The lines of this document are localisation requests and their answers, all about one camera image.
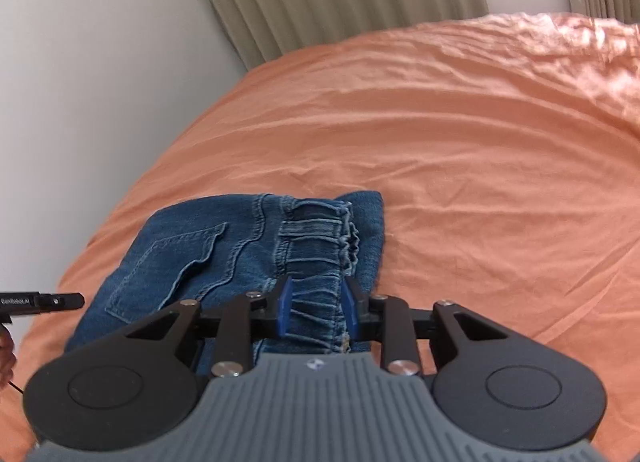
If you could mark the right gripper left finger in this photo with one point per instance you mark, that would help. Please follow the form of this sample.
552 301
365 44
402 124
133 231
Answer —
263 315

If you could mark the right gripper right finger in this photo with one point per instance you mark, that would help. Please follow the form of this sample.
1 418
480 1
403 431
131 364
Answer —
370 317

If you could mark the blue denim jeans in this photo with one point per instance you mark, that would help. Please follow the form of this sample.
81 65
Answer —
213 249

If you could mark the person's hand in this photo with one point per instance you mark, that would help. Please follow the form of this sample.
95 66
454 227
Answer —
7 357

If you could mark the orange bed sheet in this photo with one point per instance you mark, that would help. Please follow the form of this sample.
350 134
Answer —
506 150

